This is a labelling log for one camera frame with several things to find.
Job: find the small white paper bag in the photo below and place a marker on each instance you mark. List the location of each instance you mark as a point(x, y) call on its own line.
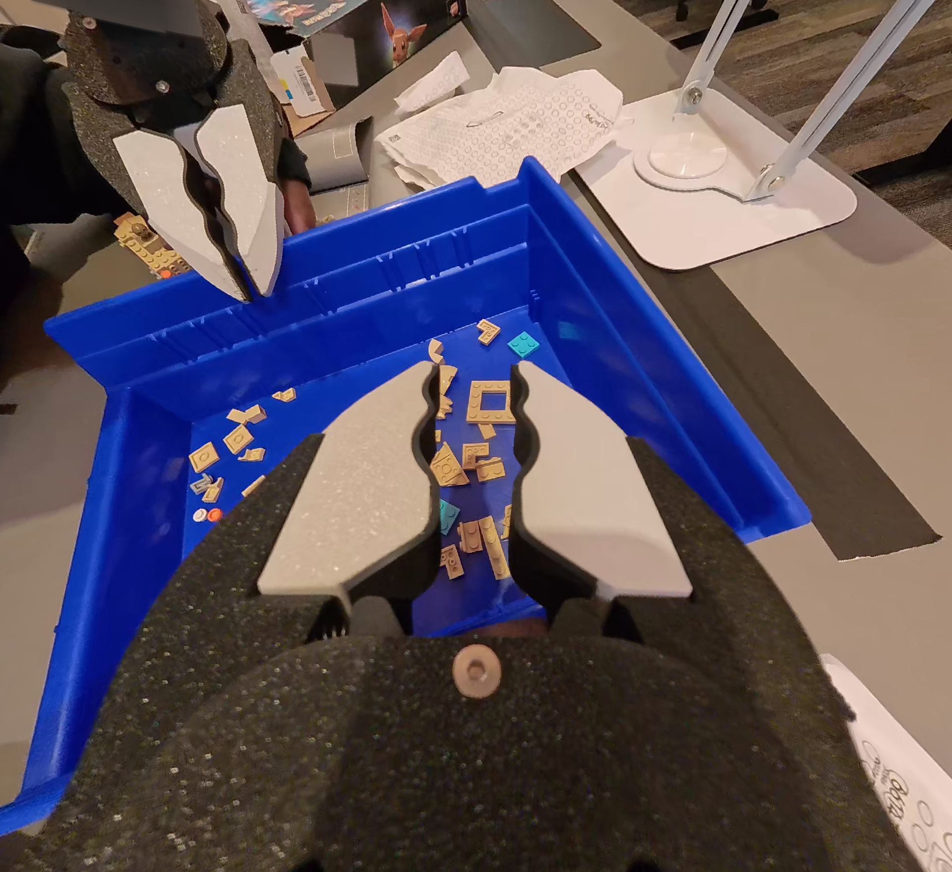
point(431, 84)

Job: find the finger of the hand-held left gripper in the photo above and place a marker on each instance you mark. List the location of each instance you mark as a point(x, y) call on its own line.
point(249, 180)
point(167, 188)

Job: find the grey desk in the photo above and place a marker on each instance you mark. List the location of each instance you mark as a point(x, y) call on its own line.
point(818, 336)

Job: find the tan and brown brick model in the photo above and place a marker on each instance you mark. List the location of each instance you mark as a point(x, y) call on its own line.
point(145, 240)

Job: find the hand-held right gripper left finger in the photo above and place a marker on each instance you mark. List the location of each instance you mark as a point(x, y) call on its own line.
point(357, 500)

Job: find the small grey brick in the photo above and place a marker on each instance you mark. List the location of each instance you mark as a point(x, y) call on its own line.
point(199, 485)

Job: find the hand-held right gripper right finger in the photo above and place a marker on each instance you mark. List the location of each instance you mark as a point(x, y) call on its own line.
point(595, 507)

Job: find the large white printed paper bag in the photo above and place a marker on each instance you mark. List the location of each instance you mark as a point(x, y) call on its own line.
point(506, 128)

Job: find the person's left forearm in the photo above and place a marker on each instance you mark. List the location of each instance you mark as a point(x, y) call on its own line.
point(37, 143)

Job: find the grey brick instruction booklet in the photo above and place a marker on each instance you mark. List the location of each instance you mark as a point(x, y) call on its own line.
point(335, 151)

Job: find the pile of tan bricks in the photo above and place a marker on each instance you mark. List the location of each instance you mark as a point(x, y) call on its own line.
point(476, 455)

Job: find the person's left hand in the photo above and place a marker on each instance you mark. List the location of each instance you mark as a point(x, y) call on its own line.
point(297, 206)

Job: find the blue plastic bin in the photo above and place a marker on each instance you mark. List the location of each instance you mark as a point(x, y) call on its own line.
point(149, 626)

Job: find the turquoise square plate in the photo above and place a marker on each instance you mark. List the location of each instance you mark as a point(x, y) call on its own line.
point(523, 344)
point(447, 517)

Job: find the dark brick set box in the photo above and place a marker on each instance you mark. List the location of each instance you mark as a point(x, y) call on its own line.
point(357, 2)

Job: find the white stand base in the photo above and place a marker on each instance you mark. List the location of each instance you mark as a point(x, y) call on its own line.
point(744, 217)

